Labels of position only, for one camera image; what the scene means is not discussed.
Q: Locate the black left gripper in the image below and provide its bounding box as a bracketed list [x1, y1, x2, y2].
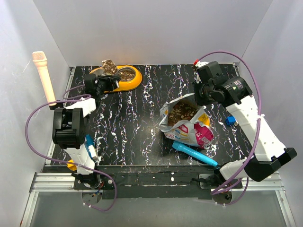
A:
[96, 76, 122, 96]

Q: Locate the metal food scoop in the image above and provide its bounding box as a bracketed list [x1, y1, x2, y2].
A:
[102, 59, 120, 89]

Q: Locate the pet food bag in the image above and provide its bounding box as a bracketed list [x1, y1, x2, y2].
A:
[159, 93, 214, 148]

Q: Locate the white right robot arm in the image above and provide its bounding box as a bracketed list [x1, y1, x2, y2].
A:
[193, 61, 297, 188]

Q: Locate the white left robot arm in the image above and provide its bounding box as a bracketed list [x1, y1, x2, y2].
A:
[52, 72, 121, 189]

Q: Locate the orange double pet bowl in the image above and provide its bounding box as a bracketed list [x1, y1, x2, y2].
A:
[84, 65, 143, 96]

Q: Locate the blue white toy block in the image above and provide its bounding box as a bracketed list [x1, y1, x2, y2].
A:
[225, 116, 236, 126]

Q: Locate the black microphone stand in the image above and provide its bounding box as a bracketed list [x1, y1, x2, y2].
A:
[48, 100, 65, 110]

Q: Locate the blue white toy brick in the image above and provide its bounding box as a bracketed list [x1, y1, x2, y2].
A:
[85, 134, 98, 161]

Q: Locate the pink toy microphone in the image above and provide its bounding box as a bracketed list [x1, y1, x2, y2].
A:
[32, 51, 56, 103]

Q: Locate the blue toy microphone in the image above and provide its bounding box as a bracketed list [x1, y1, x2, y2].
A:
[172, 141, 218, 167]

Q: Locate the yellow toy brick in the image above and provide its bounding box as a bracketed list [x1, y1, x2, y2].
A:
[67, 159, 77, 171]

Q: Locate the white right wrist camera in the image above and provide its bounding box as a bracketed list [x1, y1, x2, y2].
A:
[193, 59, 209, 83]

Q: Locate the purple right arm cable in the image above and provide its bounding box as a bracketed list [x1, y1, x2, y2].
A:
[193, 50, 263, 205]

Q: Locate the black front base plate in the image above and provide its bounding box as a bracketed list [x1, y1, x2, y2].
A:
[73, 164, 240, 200]

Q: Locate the aluminium front rail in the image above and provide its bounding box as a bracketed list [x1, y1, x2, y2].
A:
[19, 172, 83, 227]

